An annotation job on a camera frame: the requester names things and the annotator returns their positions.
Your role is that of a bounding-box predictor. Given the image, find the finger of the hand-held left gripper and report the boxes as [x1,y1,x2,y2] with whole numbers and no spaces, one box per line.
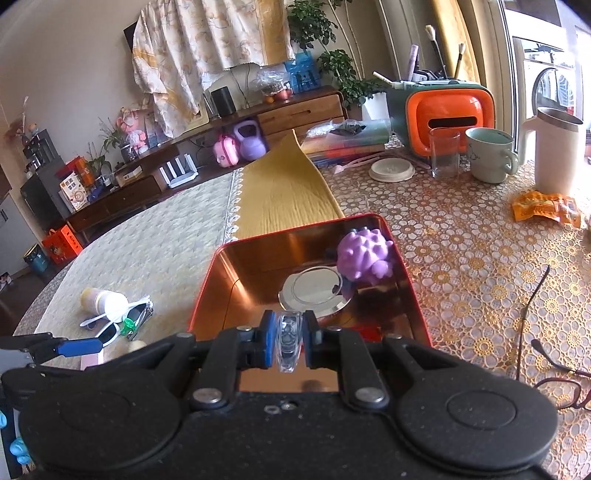
[28,338,105,365]
[0,332,65,352]

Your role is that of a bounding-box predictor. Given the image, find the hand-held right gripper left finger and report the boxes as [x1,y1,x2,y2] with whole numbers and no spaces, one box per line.
[152,310,278,411]

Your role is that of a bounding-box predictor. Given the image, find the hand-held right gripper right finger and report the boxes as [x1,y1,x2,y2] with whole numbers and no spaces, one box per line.
[302,310,444,411]

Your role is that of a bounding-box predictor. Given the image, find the small clear plastic object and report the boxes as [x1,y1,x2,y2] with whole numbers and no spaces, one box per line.
[274,311,306,374]

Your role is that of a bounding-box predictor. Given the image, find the white sunglasses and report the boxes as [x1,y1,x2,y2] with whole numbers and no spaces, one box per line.
[88,300,154,347]

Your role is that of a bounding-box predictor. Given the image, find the cream tube with white cap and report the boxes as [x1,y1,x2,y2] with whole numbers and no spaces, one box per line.
[79,287,130,323]

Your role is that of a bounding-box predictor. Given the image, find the round silver metal lid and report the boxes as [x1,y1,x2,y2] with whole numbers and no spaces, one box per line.
[278,264,358,320]

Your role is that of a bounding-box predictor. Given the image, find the metal nail clipper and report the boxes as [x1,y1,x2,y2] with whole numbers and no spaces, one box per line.
[127,308,155,341]

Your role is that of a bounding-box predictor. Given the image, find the red metal tin box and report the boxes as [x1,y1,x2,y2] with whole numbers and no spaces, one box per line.
[187,213,433,393]

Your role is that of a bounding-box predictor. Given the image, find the purple spiky ball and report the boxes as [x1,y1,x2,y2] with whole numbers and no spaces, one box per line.
[336,227,397,282]

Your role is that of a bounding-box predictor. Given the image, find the person's left hand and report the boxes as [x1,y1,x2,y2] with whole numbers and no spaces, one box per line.
[0,410,31,466]

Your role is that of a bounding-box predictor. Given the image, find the orange gift bag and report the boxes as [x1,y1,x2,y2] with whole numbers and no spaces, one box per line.
[41,226,85,265]

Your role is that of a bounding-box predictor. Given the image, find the black mini fridge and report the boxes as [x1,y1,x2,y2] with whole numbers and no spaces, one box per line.
[19,175,70,236]

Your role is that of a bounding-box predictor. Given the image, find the yellow table runner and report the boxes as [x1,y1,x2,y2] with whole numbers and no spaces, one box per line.
[226,129,346,243]

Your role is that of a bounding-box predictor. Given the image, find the illustrated white box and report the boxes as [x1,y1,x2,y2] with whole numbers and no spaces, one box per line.
[59,173,89,212]

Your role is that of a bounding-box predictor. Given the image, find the small potted plant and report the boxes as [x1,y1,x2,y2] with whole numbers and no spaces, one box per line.
[99,117,139,163]
[85,143,112,188]

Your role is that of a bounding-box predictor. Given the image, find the small cardboard box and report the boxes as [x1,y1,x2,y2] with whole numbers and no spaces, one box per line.
[115,167,145,186]

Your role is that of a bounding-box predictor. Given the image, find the pink white pen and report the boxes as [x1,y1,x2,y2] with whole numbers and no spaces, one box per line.
[330,154,393,175]

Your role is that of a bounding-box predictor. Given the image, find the orange red box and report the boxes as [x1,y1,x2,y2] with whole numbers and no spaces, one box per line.
[55,156,90,185]

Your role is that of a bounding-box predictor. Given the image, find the white router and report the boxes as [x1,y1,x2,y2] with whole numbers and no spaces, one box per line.
[159,154,198,189]

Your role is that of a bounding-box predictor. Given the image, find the black coffee machine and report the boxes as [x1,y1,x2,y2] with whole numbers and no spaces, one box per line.
[23,129,63,178]

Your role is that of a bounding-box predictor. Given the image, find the white round lid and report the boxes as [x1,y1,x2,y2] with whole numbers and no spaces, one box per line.
[368,157,416,183]

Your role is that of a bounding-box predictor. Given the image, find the pink toy suitcase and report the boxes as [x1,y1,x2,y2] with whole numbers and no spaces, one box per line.
[213,135,241,168]

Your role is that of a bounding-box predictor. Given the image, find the purple kettlebell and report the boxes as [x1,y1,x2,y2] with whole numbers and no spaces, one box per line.
[233,120,269,161]

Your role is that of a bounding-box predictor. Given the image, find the stack of books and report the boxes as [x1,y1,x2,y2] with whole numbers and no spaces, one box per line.
[300,120,393,162]

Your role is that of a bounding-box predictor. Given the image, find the dried flower bunch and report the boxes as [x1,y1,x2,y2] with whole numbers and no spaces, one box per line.
[4,97,40,144]

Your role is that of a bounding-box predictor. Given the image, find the clear plastic bag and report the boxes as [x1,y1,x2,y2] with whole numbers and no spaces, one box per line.
[305,119,370,139]

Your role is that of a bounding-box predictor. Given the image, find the pink doll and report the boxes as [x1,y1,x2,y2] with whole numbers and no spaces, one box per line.
[117,107,151,155]

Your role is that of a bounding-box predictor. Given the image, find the dark framed eyeglasses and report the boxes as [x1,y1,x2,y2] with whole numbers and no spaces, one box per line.
[515,265,591,411]

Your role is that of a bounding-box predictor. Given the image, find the wooden media cabinet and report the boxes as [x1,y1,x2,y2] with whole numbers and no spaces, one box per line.
[67,85,349,245]

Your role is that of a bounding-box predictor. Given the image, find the clear glass tumbler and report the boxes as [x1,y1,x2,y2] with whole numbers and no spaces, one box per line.
[428,128,461,180]

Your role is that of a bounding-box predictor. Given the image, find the black speaker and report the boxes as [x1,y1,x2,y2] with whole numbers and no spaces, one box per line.
[210,86,235,117]

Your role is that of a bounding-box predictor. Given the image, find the pale green mug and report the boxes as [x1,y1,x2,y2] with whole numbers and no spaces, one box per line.
[464,128,520,184]

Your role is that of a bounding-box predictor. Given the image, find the clear bag with fruit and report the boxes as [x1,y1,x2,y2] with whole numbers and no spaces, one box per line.
[252,65,291,103]

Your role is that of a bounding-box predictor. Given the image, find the green orange tissue box organizer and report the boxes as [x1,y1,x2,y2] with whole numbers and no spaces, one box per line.
[385,78,497,155]

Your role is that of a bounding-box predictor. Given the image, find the blue box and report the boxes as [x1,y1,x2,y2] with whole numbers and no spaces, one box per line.
[284,52,321,93]

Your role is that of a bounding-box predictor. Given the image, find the orange snack packet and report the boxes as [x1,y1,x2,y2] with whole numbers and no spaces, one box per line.
[512,190,583,228]

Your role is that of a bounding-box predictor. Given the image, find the tall green potted plant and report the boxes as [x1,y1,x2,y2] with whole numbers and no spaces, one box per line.
[286,0,389,123]

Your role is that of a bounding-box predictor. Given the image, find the floral cloth cover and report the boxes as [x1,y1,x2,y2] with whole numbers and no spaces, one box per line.
[131,0,296,139]

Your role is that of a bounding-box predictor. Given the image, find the white jug with steel rim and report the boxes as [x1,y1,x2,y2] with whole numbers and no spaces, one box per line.
[521,107,586,195]

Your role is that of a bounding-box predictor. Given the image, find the white standing air conditioner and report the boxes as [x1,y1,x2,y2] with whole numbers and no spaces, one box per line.
[376,0,437,81]

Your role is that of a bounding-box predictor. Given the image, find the yellow curtain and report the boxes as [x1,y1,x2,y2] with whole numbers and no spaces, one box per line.
[429,0,483,86]

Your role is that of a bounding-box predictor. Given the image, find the white washing machine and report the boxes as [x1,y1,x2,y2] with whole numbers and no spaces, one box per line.
[512,23,578,116]

